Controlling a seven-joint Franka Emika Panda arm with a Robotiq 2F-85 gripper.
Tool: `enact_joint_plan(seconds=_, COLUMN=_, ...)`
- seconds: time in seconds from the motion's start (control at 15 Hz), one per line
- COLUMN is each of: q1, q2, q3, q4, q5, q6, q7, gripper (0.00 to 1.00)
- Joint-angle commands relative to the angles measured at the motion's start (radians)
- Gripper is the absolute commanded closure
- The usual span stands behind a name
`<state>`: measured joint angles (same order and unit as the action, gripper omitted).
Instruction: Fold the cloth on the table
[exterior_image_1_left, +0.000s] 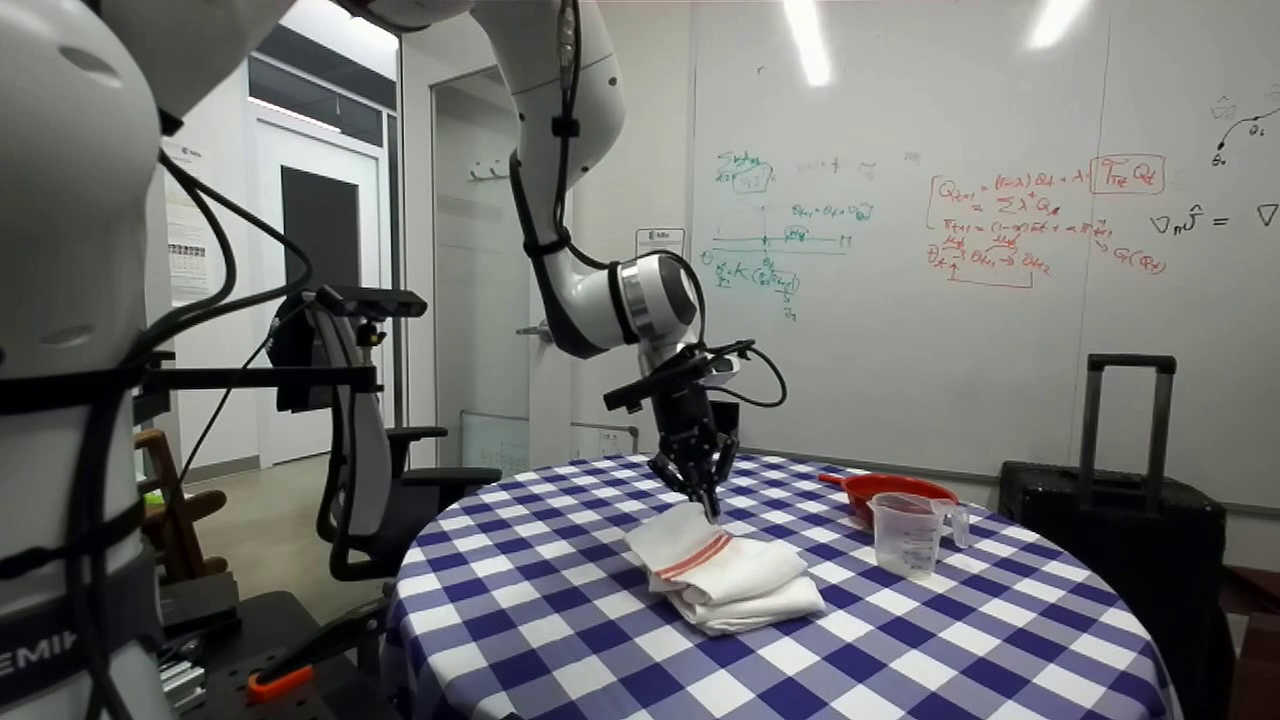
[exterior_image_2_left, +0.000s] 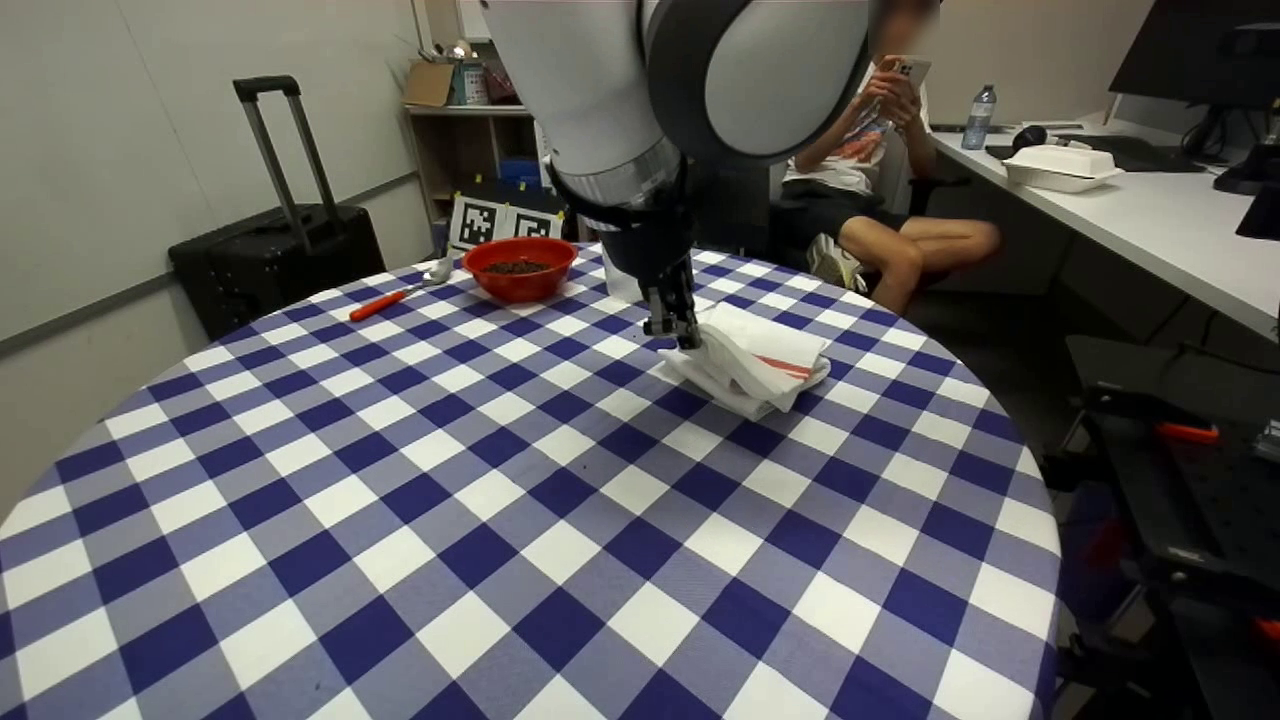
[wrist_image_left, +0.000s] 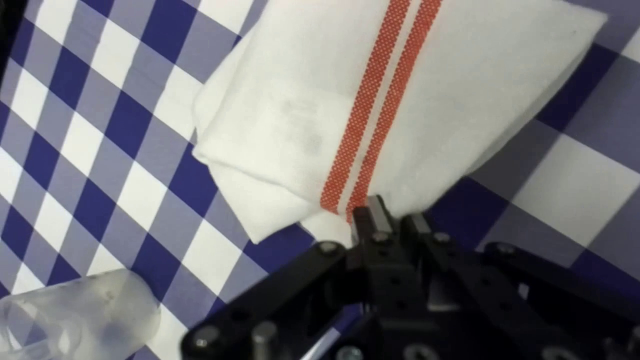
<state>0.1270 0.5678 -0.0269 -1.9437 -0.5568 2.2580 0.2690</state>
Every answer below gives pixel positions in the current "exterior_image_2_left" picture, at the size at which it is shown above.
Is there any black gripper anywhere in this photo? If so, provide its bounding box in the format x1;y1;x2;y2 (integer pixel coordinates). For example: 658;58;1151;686
599;192;708;358

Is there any white cloth with red stripes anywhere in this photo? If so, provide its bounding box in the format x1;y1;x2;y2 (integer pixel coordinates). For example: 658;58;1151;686
658;302;834;420

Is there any red plastic bowl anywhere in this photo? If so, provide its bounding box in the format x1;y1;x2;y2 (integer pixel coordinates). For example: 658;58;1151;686
459;237;578;308

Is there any fiducial marker board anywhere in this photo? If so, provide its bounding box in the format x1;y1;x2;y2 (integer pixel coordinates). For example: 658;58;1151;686
442;192;566;262

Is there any seated person in white t-shirt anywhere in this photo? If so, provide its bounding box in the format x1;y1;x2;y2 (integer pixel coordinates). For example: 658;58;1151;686
780;0;1003;311

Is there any wooden shelf unit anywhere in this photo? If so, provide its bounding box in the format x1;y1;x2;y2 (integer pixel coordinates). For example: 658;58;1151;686
400;98;552;256

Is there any small open cardboard box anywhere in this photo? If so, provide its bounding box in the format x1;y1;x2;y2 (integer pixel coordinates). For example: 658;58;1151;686
400;62;459;112

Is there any blue white checkered tablecloth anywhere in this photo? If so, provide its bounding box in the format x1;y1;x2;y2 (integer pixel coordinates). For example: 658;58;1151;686
0;242;1067;720

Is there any clear water bottle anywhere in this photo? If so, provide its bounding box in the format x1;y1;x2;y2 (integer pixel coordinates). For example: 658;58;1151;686
961;80;998;157

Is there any black wheeled suitcase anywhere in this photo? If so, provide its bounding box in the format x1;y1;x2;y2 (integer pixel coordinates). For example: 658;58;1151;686
165;74;392;344

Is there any white foam food container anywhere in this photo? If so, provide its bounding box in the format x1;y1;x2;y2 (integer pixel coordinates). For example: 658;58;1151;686
998;139;1124;201

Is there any black keyboard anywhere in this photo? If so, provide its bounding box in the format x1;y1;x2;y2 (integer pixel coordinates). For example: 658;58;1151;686
1063;132;1212;178

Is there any white desk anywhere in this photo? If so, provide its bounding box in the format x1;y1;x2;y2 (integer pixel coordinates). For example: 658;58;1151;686
929;124;1280;348

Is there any black cart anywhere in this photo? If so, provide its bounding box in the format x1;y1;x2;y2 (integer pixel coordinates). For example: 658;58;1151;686
1063;334;1280;720

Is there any black computer monitor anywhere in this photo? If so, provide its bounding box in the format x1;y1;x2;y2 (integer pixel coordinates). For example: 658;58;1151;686
1108;0;1280;112

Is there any orange handled tool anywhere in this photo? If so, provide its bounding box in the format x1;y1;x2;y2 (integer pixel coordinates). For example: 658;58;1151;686
1151;416;1225;447

